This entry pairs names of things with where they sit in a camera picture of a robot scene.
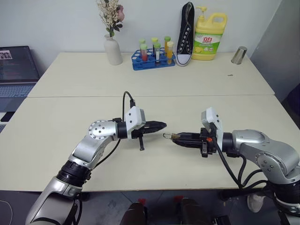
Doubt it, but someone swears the dried flower bouquet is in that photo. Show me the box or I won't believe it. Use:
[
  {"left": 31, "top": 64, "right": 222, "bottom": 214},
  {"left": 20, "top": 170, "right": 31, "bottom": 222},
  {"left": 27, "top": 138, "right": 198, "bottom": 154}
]
[{"left": 96, "top": 0, "right": 125, "bottom": 38}]

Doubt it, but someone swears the grey laptop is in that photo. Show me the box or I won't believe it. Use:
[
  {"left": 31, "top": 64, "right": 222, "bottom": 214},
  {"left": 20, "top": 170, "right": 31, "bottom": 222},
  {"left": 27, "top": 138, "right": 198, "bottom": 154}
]
[{"left": 0, "top": 45, "right": 41, "bottom": 113}]

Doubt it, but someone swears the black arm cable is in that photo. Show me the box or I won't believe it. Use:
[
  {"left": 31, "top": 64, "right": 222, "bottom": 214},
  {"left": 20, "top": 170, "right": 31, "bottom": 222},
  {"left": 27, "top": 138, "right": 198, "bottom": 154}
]
[
  {"left": 92, "top": 91, "right": 137, "bottom": 171},
  {"left": 215, "top": 142, "right": 270, "bottom": 191}
]

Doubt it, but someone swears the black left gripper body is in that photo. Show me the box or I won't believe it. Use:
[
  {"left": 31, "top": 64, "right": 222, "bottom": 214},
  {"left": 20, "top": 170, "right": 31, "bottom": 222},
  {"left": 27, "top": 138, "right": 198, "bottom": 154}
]
[{"left": 131, "top": 121, "right": 151, "bottom": 151}]

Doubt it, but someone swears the blue test tube rack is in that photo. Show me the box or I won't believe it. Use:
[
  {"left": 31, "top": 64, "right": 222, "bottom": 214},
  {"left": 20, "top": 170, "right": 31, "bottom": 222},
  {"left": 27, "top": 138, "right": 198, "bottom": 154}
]
[{"left": 131, "top": 48, "right": 177, "bottom": 71}]

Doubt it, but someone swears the white shoe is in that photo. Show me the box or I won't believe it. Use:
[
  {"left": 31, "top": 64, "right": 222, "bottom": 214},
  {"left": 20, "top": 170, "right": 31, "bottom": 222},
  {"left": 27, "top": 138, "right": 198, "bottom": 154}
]
[{"left": 247, "top": 193, "right": 266, "bottom": 213}]

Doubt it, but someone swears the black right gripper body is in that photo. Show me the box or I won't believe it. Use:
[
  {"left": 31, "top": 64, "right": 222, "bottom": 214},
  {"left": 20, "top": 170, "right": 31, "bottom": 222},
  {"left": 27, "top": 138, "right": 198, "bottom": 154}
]
[{"left": 199, "top": 127, "right": 218, "bottom": 158}]

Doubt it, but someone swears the dark rounded shape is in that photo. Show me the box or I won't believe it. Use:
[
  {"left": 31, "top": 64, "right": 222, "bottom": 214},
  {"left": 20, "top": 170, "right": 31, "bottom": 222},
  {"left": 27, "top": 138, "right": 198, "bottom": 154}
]
[{"left": 123, "top": 202, "right": 149, "bottom": 225}]

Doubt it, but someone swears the yellow cap orange tube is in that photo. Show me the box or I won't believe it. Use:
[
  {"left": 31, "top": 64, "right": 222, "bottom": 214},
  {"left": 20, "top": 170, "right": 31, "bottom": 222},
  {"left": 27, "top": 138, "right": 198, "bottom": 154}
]
[{"left": 165, "top": 41, "right": 175, "bottom": 65}]

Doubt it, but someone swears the yellow detergent pump bottle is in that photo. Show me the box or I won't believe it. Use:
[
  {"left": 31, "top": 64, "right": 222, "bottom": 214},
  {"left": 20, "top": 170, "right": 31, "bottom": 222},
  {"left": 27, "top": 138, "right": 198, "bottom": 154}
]
[{"left": 191, "top": 6, "right": 229, "bottom": 61}]

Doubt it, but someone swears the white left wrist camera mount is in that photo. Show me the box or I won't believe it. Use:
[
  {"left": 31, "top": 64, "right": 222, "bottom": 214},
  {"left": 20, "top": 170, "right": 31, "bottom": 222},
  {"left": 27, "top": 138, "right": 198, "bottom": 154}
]
[{"left": 125, "top": 106, "right": 147, "bottom": 141}]

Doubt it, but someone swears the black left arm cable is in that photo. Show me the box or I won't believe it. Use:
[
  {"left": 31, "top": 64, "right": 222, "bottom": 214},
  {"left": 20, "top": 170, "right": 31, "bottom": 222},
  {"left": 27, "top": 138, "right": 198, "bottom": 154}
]
[{"left": 92, "top": 91, "right": 137, "bottom": 171}]

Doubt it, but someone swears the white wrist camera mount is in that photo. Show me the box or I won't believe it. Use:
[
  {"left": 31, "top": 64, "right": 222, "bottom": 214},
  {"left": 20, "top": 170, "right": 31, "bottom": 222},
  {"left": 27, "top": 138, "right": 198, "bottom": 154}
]
[
  {"left": 200, "top": 107, "right": 225, "bottom": 151},
  {"left": 125, "top": 106, "right": 147, "bottom": 141}
]

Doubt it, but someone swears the red liquid test tube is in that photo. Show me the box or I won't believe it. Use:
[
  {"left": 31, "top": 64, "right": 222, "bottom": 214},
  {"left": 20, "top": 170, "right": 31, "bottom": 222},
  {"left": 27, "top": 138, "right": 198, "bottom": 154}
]
[{"left": 140, "top": 44, "right": 148, "bottom": 62}]

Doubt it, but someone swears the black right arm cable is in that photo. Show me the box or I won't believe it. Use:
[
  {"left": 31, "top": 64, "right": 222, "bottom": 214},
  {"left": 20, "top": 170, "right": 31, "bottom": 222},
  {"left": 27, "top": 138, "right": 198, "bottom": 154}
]
[{"left": 215, "top": 142, "right": 270, "bottom": 191}]

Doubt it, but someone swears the green cap orange tube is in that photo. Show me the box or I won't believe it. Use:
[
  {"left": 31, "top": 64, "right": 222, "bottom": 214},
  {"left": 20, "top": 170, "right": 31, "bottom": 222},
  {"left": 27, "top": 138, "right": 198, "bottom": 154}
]
[{"left": 164, "top": 36, "right": 172, "bottom": 53}]

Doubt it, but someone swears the metal cup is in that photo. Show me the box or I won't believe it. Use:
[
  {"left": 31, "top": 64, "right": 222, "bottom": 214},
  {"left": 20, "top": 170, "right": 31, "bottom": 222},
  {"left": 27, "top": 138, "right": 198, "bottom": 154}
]
[{"left": 231, "top": 46, "right": 248, "bottom": 65}]

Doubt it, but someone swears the black canvas sneaker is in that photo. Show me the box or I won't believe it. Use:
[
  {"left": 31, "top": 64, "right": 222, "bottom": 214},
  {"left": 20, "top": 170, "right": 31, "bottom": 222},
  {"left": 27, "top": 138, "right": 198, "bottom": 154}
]
[{"left": 175, "top": 1, "right": 196, "bottom": 68}]

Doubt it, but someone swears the white ceramic vase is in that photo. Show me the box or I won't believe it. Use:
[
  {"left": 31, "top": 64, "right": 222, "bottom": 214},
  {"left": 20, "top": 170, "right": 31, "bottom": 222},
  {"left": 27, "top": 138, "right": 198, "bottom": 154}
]
[{"left": 104, "top": 34, "right": 124, "bottom": 66}]

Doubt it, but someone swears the brass padlock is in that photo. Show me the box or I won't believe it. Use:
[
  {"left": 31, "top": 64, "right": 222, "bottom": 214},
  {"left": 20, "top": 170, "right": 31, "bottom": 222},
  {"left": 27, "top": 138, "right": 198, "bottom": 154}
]
[{"left": 163, "top": 132, "right": 181, "bottom": 141}]

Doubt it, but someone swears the green cap white tube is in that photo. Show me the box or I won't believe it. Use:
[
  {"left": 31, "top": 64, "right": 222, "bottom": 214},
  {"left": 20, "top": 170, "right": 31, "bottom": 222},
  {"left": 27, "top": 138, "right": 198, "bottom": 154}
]
[{"left": 153, "top": 43, "right": 162, "bottom": 63}]

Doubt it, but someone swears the thin white cable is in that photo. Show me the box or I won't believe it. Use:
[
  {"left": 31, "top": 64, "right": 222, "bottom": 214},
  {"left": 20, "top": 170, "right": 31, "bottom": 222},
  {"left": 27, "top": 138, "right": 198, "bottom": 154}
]
[{"left": 0, "top": 200, "right": 13, "bottom": 225}]

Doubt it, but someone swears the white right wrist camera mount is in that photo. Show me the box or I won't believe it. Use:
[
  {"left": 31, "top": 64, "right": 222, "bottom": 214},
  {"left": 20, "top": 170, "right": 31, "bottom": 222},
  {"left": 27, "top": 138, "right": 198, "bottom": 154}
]
[{"left": 200, "top": 107, "right": 225, "bottom": 151}]

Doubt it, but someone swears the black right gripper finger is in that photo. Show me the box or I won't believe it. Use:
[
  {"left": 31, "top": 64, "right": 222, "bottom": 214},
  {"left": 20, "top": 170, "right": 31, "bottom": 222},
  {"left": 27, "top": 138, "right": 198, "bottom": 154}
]
[
  {"left": 174, "top": 132, "right": 202, "bottom": 141},
  {"left": 172, "top": 138, "right": 202, "bottom": 149}
]

